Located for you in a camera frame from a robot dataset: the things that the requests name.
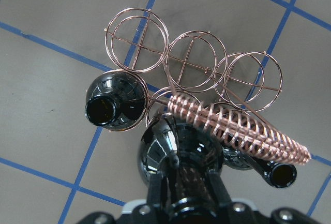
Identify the dark wine bottle under handle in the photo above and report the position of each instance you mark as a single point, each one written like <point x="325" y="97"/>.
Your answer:
<point x="277" y="175"/>

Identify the dark wine bottle in basket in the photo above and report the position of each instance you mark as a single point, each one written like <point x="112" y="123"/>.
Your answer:
<point x="116" y="100"/>

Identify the dark wine bottle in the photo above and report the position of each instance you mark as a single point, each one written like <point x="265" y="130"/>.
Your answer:
<point x="184" y="154"/>
<point x="116" y="100"/>
<point x="277" y="175"/>

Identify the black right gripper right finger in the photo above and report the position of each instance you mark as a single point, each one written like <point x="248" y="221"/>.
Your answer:
<point x="218" y="189"/>

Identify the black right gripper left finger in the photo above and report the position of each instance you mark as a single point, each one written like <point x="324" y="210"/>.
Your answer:
<point x="158" y="191"/>

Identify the copper wire wine basket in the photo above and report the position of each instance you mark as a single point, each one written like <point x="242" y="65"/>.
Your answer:
<point x="219" y="93"/>

